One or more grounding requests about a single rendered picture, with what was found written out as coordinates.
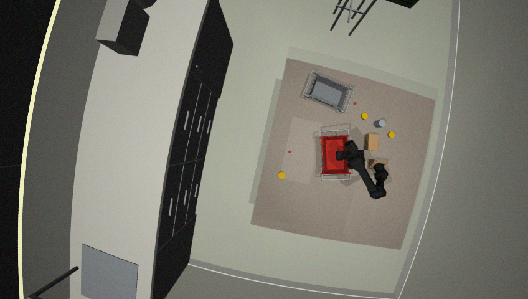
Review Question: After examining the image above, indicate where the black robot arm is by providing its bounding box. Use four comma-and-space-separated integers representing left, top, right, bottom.
344, 140, 389, 199

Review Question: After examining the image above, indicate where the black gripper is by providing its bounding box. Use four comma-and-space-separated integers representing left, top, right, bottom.
336, 149, 364, 161

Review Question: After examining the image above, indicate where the grey cylinder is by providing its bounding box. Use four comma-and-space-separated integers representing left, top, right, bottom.
374, 120, 385, 128

